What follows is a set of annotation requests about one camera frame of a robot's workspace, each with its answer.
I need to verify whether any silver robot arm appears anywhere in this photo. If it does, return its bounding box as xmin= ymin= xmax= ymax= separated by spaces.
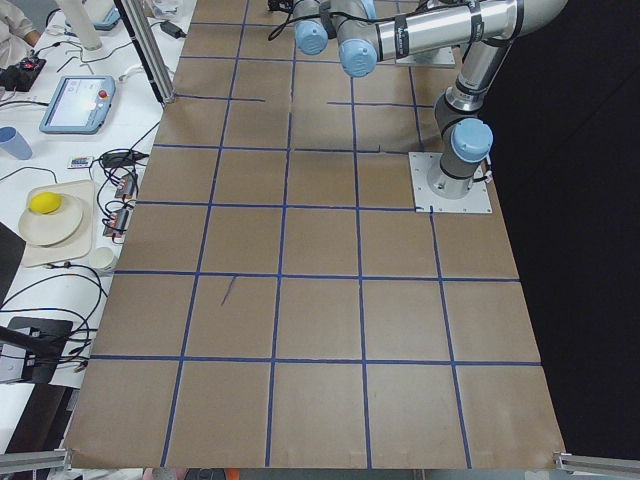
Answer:
xmin=292 ymin=0 xmax=376 ymax=55
xmin=320 ymin=0 xmax=566 ymax=200

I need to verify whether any upper brown circuit board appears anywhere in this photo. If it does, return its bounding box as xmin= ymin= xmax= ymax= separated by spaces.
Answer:
xmin=114 ymin=172 xmax=138 ymax=199

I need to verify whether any brown circuit board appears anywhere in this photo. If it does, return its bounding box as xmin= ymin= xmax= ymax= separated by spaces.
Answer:
xmin=114 ymin=172 xmax=138 ymax=199
xmin=103 ymin=208 xmax=130 ymax=239

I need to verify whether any lower brown circuit board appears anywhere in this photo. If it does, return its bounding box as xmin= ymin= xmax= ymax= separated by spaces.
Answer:
xmin=103 ymin=208 xmax=130 ymax=239

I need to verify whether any white paper cup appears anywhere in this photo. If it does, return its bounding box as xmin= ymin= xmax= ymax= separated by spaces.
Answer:
xmin=88 ymin=247 xmax=118 ymax=275

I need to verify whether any black power adapter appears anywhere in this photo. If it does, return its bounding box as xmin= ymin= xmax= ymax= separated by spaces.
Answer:
xmin=160 ymin=20 xmax=186 ymax=39

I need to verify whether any beige plate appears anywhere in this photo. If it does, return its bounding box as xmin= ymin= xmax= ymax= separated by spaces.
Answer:
xmin=18 ymin=195 xmax=83 ymax=246

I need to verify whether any blue teach pendant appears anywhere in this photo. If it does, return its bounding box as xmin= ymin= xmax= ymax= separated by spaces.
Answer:
xmin=93 ymin=7 xmax=121 ymax=31
xmin=39 ymin=75 xmax=116 ymax=135

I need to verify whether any beige tray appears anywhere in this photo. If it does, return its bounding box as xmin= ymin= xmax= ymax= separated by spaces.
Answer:
xmin=18 ymin=180 xmax=96 ymax=267

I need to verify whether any yellow lemon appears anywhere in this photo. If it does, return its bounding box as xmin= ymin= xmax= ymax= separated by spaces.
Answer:
xmin=28 ymin=191 xmax=62 ymax=215

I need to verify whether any light blue cup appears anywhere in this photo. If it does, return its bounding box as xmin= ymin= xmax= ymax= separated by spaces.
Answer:
xmin=0 ymin=126 xmax=33 ymax=160

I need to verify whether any white cardboard tube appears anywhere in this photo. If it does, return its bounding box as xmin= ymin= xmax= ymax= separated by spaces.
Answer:
xmin=56 ymin=0 xmax=102 ymax=51

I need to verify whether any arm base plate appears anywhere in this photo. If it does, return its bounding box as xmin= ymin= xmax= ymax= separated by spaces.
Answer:
xmin=408 ymin=152 xmax=493 ymax=214
xmin=395 ymin=47 xmax=456 ymax=69

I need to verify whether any aluminium frame post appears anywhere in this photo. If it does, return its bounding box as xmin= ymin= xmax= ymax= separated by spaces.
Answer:
xmin=114 ymin=0 xmax=175 ymax=105

